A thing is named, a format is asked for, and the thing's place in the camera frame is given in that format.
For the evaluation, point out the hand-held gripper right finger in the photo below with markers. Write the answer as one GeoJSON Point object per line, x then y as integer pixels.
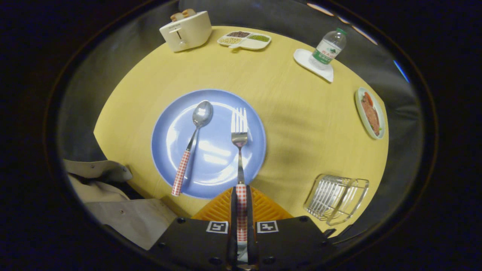
{"type": "Point", "coordinates": [250, 226]}

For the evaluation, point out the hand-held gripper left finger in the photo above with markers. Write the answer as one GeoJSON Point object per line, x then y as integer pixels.
{"type": "Point", "coordinates": [233, 226]}

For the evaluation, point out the blue plate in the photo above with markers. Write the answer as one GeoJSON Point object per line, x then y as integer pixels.
{"type": "Point", "coordinates": [214, 158]}

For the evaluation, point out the clear cutlery holder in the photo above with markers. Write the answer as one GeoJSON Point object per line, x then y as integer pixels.
{"type": "Point", "coordinates": [335, 199]}

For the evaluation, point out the person's beige jacket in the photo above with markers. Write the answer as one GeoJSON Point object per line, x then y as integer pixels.
{"type": "Point", "coordinates": [131, 220]}

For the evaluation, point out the green plate of meat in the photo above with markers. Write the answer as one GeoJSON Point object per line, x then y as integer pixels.
{"type": "Point", "coordinates": [371, 114]}

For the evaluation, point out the white square coaster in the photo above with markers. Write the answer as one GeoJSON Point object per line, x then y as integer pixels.
{"type": "Point", "coordinates": [303, 58]}

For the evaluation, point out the white divided dish of beans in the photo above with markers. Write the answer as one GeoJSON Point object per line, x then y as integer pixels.
{"type": "Point", "coordinates": [254, 44]}

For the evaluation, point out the clear water bottle green cap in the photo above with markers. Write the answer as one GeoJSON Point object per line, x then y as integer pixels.
{"type": "Point", "coordinates": [327, 51]}

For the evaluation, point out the cream toaster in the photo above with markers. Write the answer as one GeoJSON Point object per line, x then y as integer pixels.
{"type": "Point", "coordinates": [192, 32]}

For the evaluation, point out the toast slice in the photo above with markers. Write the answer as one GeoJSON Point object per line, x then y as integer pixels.
{"type": "Point", "coordinates": [176, 17]}
{"type": "Point", "coordinates": [189, 12]}

